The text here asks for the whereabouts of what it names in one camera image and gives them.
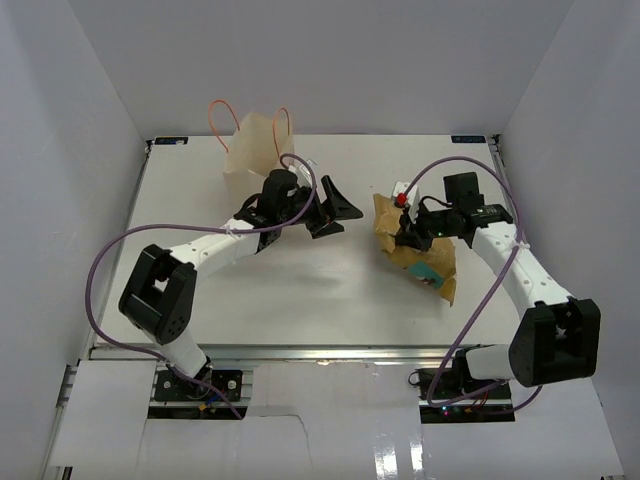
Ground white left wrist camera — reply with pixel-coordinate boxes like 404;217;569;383
288;160;314;186

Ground blue label sticker left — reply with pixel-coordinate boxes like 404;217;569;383
153;136;189;146

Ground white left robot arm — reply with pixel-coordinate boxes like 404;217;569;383
118;167;363;399

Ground cream paper bag orange handles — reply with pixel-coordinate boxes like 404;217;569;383
207;99;294;209

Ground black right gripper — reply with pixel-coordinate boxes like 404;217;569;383
394;199;459;252

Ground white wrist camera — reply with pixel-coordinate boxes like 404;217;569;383
391;181;420;223
288;160;314;186

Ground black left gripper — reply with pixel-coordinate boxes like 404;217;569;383
278;177;362;240

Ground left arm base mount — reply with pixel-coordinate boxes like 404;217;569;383
148;368;247;421

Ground large brown paper snack pouch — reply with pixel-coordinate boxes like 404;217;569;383
373;194;457;306

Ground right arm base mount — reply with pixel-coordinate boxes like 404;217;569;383
407;368;515;425

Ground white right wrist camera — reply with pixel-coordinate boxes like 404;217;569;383
391;181;420;223

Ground aluminium front rail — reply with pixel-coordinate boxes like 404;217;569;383
65;341;449;367

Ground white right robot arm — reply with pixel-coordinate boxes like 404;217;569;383
392;172;601;399

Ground blue label sticker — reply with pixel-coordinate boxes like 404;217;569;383
451;135;486;144
153;136;189;146

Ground blue label sticker right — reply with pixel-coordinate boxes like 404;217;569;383
451;135;486;144

